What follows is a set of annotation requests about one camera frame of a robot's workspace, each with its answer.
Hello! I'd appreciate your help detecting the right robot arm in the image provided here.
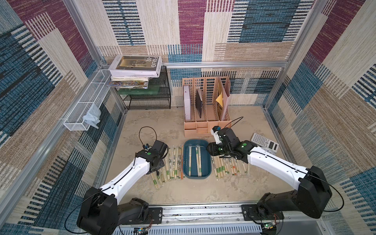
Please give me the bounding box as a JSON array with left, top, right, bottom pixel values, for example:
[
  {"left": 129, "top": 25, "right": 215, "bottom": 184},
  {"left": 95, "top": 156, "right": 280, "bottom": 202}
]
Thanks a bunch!
[{"left": 207, "top": 126, "right": 333, "bottom": 219}]

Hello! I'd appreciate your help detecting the aluminium front rail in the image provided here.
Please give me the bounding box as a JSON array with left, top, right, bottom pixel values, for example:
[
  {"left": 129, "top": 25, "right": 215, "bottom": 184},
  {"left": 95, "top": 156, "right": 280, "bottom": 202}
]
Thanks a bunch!
[{"left": 76, "top": 202, "right": 327, "bottom": 227}]

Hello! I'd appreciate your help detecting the chopsticks red print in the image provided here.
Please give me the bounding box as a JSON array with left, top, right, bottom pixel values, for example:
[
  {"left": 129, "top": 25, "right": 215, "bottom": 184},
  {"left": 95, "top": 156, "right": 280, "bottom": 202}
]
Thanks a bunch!
[{"left": 179, "top": 146, "right": 184, "bottom": 180}]

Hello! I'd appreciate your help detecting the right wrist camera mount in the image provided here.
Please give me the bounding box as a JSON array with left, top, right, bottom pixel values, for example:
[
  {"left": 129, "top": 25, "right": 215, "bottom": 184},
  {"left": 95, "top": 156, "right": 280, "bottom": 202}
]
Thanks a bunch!
[{"left": 211, "top": 126, "right": 222, "bottom": 145}]

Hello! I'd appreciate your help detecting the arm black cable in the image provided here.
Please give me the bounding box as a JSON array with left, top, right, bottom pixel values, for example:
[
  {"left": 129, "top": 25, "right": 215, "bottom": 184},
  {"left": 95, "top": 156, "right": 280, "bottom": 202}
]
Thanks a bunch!
[
  {"left": 64, "top": 126, "right": 158, "bottom": 235},
  {"left": 223, "top": 116, "right": 345, "bottom": 212}
]

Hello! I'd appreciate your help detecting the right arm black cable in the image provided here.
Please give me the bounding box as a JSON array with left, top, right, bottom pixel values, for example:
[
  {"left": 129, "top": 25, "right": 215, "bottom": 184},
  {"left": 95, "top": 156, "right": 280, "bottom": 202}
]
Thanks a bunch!
[{"left": 223, "top": 116, "right": 345, "bottom": 212}]

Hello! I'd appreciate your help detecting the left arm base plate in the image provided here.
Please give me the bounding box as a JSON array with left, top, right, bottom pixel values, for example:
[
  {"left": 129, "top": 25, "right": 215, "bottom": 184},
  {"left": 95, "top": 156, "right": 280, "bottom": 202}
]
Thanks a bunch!
[{"left": 120, "top": 207, "right": 163, "bottom": 225}]

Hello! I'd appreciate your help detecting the large white book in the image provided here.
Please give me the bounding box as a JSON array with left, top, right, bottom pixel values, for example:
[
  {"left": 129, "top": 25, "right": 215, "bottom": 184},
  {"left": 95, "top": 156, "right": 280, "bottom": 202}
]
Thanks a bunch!
[{"left": 109, "top": 55, "right": 162, "bottom": 77}]

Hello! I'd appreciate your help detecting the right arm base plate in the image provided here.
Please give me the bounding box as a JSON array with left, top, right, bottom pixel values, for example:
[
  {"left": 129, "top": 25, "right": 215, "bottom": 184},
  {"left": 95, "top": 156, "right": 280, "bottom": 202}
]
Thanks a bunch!
[{"left": 241, "top": 204, "right": 285, "bottom": 222}]

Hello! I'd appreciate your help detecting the yellow paper in organizer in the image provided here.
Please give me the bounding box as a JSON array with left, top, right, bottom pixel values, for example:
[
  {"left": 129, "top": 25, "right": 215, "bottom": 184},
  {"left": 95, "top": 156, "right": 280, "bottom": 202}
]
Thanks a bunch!
[{"left": 216, "top": 93, "right": 223, "bottom": 107}]

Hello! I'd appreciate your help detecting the crumpled white tissue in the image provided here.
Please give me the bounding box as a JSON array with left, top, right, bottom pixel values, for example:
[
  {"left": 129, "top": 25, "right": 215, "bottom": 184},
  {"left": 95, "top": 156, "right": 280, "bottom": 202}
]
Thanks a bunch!
[{"left": 83, "top": 103, "right": 101, "bottom": 129}]

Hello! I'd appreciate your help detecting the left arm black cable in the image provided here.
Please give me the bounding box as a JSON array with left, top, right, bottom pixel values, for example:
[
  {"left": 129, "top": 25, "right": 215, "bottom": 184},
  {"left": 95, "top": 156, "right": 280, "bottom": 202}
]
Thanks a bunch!
[{"left": 64, "top": 126, "right": 158, "bottom": 235}]

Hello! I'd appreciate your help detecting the white calculator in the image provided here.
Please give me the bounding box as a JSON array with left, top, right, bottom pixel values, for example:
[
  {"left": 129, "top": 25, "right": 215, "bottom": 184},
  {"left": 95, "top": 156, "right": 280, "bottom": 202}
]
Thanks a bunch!
[{"left": 251, "top": 133, "right": 279, "bottom": 153}]

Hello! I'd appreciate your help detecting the chopsticks pair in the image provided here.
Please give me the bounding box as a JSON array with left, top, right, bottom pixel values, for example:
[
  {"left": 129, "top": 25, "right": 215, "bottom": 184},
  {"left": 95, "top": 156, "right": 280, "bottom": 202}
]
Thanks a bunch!
[
  {"left": 224, "top": 159, "right": 230, "bottom": 174},
  {"left": 211, "top": 156, "right": 219, "bottom": 180},
  {"left": 217, "top": 157, "right": 225, "bottom": 178},
  {"left": 229, "top": 160, "right": 237, "bottom": 175},
  {"left": 241, "top": 162, "right": 248, "bottom": 174}
]

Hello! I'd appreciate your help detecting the stack of colourful magazines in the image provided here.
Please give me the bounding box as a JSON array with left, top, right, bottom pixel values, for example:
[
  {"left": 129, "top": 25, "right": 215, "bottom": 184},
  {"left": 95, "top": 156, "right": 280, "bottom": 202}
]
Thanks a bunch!
[{"left": 106, "top": 76, "right": 150, "bottom": 89}]

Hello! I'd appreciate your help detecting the black notebook in organizer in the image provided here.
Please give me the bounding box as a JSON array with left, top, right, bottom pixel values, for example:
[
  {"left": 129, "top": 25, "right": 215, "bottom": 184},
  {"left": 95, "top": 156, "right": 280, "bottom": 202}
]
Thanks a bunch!
[{"left": 195, "top": 89, "right": 203, "bottom": 118}]

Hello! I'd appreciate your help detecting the pink desktop file organizer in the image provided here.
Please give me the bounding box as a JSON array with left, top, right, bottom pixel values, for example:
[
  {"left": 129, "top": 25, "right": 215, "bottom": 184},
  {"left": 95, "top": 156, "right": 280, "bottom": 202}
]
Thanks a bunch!
[{"left": 182, "top": 76, "right": 232, "bottom": 139}]

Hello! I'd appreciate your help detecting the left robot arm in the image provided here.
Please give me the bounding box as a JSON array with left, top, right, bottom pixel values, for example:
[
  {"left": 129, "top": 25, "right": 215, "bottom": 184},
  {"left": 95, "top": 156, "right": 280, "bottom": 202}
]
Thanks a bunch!
[{"left": 76, "top": 140, "right": 168, "bottom": 235}]

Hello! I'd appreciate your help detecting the teal plastic storage box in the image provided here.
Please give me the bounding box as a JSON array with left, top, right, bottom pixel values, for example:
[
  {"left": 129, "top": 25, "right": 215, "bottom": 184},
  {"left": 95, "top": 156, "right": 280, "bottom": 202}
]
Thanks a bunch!
[{"left": 183, "top": 139, "right": 212, "bottom": 179}]

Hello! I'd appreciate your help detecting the black wire mesh shelf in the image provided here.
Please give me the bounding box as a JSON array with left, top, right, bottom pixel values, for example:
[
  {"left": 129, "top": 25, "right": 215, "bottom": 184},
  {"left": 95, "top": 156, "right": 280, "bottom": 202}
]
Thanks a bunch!
[{"left": 117, "top": 66, "right": 171, "bottom": 110}]

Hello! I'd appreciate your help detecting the green folder on shelf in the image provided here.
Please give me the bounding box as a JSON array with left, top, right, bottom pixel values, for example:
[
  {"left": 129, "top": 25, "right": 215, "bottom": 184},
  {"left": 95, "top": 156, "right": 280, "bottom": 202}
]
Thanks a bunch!
[{"left": 117, "top": 87, "right": 160, "bottom": 96}]

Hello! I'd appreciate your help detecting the white wire wall basket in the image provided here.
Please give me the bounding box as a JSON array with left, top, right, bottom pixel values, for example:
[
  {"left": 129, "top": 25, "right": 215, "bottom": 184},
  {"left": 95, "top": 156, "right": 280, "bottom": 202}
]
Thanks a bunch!
[{"left": 63, "top": 69, "right": 110, "bottom": 131}]

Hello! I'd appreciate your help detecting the chopsticks plain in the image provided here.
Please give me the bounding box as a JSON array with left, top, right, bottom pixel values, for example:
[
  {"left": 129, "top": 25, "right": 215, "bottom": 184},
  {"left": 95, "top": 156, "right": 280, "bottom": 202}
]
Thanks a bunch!
[
  {"left": 189, "top": 146, "right": 192, "bottom": 177},
  {"left": 195, "top": 145, "right": 202, "bottom": 177}
]

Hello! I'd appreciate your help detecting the white box in organizer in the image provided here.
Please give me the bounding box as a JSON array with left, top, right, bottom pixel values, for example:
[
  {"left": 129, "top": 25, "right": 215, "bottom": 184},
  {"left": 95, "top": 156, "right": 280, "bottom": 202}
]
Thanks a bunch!
[{"left": 183, "top": 85, "right": 191, "bottom": 121}]

